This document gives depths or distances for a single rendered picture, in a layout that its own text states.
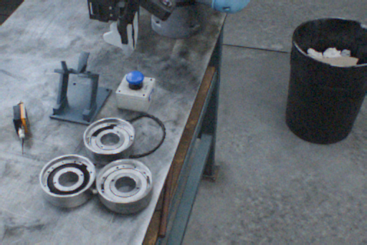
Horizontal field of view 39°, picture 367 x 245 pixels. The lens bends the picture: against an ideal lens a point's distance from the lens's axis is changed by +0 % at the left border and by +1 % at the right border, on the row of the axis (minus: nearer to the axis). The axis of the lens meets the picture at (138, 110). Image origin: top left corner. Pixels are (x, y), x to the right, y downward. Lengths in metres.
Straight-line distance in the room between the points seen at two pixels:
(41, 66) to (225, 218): 0.96
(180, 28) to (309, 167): 1.01
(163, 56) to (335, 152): 1.14
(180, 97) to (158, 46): 0.21
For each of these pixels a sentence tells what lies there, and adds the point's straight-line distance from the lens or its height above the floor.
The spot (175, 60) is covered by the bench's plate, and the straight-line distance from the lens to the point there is 1.29.
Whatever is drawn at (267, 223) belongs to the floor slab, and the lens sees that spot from 1.96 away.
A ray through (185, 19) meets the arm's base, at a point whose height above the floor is 0.85.
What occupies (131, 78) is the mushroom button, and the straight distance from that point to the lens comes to 1.11.
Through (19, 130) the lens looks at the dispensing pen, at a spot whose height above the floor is 0.83.
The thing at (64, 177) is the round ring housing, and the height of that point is 0.82.
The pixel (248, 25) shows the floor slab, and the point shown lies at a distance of 2.95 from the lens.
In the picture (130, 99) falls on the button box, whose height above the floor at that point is 0.83.
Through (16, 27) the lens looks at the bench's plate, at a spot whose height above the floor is 0.80.
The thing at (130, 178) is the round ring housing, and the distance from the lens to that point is 0.97.
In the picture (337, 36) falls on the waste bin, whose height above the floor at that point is 0.35.
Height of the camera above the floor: 1.55
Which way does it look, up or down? 41 degrees down
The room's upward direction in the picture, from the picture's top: 4 degrees counter-clockwise
